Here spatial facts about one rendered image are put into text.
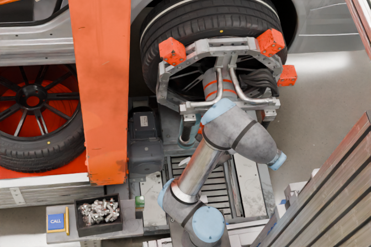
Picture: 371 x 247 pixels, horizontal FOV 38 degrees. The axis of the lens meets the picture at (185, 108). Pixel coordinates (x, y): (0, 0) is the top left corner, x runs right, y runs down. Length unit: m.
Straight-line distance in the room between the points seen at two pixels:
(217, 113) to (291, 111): 1.81
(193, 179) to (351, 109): 1.93
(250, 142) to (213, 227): 0.40
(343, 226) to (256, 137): 0.54
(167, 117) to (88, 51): 1.47
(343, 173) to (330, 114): 2.37
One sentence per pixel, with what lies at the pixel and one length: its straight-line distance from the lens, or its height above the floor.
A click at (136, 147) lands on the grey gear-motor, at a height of 0.40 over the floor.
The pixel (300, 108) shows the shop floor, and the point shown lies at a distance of 3.48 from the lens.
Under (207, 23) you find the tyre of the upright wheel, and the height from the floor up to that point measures 1.17.
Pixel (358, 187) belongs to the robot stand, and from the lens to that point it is 1.12.
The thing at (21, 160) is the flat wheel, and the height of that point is 0.44.
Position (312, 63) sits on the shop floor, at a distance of 3.71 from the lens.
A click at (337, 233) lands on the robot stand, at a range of 1.25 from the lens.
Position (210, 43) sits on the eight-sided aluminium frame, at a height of 1.11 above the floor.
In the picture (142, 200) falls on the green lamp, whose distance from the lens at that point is 2.34.
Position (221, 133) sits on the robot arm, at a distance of 1.68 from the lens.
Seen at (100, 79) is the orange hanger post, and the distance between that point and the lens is 1.72.
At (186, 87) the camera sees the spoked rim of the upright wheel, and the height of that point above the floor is 0.68.
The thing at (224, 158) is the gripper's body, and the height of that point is 0.89.
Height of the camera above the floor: 2.85
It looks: 59 degrees down
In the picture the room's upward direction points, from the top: 12 degrees clockwise
